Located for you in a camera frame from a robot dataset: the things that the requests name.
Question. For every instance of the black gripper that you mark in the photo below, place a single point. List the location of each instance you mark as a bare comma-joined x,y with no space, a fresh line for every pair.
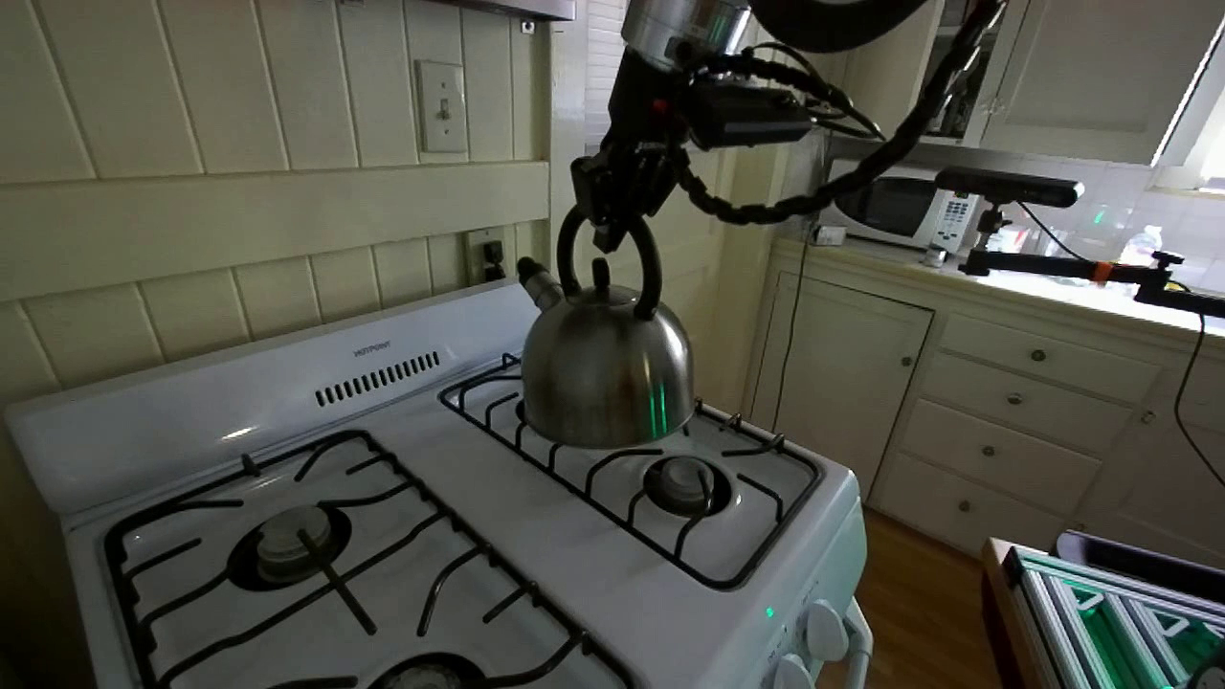
636,137

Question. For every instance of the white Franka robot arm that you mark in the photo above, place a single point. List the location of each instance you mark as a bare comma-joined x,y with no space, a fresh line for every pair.
682,25

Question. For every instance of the black stove grate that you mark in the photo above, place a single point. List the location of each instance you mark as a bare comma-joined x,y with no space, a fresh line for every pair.
751,439
345,594

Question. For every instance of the round gas burner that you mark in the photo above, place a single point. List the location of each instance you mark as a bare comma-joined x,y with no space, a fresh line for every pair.
288,546
687,483
435,675

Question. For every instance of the white microwave oven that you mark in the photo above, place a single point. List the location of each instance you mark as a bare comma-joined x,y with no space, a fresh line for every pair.
894,202

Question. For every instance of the cream cabinet door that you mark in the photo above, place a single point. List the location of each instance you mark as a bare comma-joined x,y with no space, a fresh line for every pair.
849,382

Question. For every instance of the white gas stove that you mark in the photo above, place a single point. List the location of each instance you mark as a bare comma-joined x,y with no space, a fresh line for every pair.
407,421

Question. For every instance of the cream cabinet drawer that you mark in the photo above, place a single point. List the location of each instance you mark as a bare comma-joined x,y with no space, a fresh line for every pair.
950,506
981,453
1036,352
1009,408

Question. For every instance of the white stove knob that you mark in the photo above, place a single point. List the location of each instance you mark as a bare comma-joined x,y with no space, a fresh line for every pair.
792,672
826,634

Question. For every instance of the wooden crate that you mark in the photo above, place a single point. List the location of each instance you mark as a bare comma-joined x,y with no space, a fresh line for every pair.
1009,625

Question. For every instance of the cream base cabinet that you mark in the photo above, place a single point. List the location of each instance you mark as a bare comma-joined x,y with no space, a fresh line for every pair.
1152,472

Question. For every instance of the dark flat tablet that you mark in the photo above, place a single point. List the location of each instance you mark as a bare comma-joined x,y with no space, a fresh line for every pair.
1152,566

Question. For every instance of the white green slatted rack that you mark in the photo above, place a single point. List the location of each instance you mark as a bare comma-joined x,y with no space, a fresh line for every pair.
1113,625

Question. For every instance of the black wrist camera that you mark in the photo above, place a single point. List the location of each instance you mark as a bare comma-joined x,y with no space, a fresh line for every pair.
751,112

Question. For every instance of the cream light switch plate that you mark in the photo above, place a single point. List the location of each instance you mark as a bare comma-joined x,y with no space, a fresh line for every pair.
442,109

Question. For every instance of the black stereo camera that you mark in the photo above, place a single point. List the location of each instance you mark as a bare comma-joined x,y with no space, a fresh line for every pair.
1009,187

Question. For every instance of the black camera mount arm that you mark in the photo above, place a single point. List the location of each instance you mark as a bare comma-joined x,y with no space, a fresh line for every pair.
1046,265

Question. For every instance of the cream wall cabinet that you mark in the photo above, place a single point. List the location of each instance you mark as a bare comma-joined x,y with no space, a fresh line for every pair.
1085,76

